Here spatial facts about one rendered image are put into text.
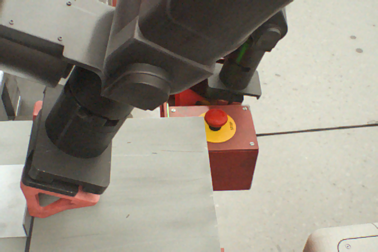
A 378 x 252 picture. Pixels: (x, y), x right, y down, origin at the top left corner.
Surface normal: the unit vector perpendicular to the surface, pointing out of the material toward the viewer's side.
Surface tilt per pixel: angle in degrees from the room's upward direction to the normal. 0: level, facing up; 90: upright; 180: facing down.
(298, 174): 0
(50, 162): 28
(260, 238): 0
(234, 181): 90
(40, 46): 111
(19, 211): 0
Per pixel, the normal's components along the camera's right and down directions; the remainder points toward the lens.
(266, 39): 0.01, 0.85
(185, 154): 0.04, -0.67
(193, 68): -0.14, 0.92
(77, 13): 0.48, -0.26
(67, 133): -0.41, 0.47
